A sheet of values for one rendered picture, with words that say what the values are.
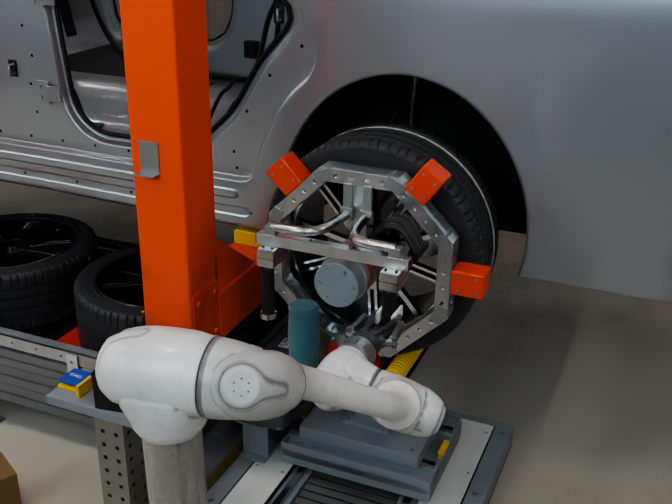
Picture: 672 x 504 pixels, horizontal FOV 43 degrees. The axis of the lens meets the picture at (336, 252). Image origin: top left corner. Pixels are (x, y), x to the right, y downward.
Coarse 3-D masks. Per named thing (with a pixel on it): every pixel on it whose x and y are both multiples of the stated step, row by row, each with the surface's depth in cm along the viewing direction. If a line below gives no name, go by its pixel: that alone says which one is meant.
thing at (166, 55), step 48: (144, 0) 213; (192, 0) 218; (144, 48) 218; (192, 48) 222; (144, 96) 223; (192, 96) 226; (144, 144) 228; (192, 144) 230; (144, 192) 235; (192, 192) 234; (144, 240) 241; (192, 240) 238; (144, 288) 248; (192, 288) 243
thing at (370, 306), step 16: (320, 192) 247; (336, 192) 247; (304, 208) 254; (320, 208) 269; (336, 208) 247; (304, 224) 253; (320, 224) 272; (384, 240) 249; (400, 240) 242; (304, 256) 261; (320, 256) 255; (304, 272) 259; (416, 272) 244; (432, 272) 242; (304, 288) 258; (320, 304) 258; (352, 304) 265; (368, 304) 254; (400, 304) 267; (416, 304) 262; (432, 304) 245; (352, 320) 257
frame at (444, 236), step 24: (336, 168) 230; (360, 168) 232; (312, 192) 235; (408, 192) 224; (288, 216) 247; (432, 216) 225; (456, 240) 227; (288, 264) 253; (288, 288) 250; (432, 312) 235; (336, 336) 250; (408, 336) 242
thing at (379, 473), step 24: (312, 408) 292; (456, 432) 284; (288, 456) 277; (312, 456) 273; (336, 456) 270; (360, 456) 272; (432, 456) 274; (360, 480) 269; (384, 480) 265; (408, 480) 262; (432, 480) 261
